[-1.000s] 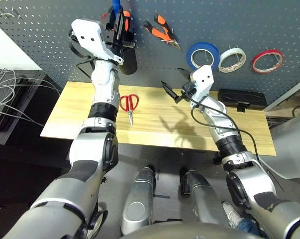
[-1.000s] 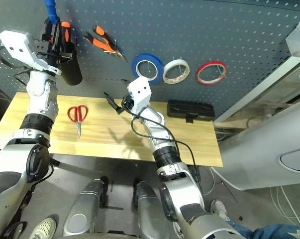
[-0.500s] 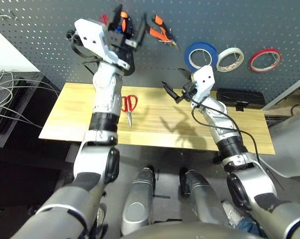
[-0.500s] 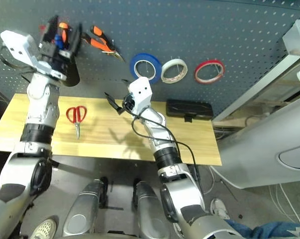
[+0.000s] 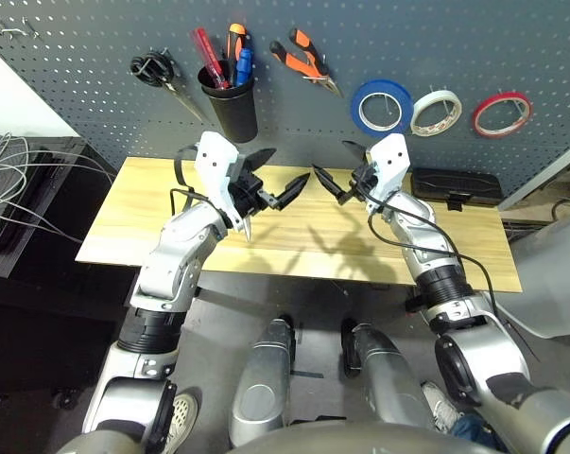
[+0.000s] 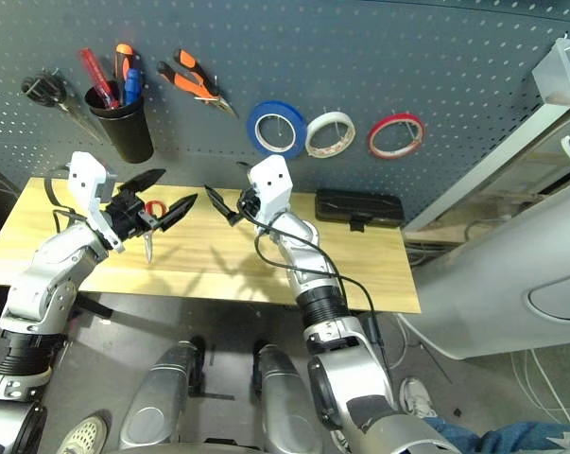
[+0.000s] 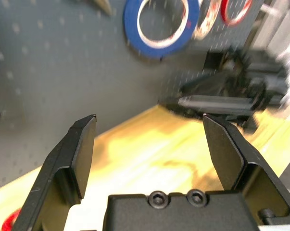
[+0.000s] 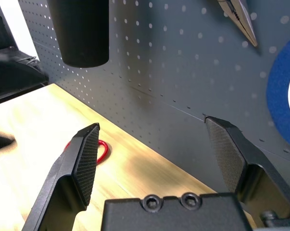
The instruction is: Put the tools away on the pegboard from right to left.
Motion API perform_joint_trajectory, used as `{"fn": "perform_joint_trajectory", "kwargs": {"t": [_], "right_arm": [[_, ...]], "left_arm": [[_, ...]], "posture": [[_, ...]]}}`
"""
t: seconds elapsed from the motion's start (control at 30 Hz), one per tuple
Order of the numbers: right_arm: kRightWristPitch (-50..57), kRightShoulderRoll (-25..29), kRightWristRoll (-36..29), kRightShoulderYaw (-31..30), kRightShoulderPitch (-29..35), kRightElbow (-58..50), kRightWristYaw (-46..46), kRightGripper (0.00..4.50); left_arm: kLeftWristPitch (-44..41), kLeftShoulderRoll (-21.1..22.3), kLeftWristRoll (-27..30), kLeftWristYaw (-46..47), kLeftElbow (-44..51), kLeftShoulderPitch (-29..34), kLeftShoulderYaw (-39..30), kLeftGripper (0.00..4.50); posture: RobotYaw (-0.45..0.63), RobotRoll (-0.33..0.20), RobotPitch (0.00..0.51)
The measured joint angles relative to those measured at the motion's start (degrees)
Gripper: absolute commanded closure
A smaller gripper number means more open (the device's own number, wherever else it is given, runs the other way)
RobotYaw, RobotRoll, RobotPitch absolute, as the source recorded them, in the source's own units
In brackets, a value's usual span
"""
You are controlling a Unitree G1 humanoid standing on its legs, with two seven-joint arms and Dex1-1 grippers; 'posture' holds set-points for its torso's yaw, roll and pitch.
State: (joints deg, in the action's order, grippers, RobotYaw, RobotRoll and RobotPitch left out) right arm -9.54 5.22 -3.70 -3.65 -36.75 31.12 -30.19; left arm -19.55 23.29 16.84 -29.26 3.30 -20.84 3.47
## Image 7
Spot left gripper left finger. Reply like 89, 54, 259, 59
12, 114, 98, 231

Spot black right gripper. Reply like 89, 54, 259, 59
159, 72, 290, 121

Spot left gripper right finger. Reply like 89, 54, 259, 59
202, 113, 290, 226

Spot red handled scissors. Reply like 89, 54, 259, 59
1, 208, 22, 231

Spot blue tape roll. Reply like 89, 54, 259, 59
122, 0, 200, 58

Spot orange black needle-nose pliers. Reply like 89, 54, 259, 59
87, 0, 113, 16

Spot dark grey pegboard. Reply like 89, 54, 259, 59
0, 0, 273, 193

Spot white tape roll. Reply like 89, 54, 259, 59
192, 0, 224, 40

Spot red tape roll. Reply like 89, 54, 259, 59
220, 0, 253, 26

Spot white pegboard frame post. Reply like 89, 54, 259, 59
250, 0, 290, 56

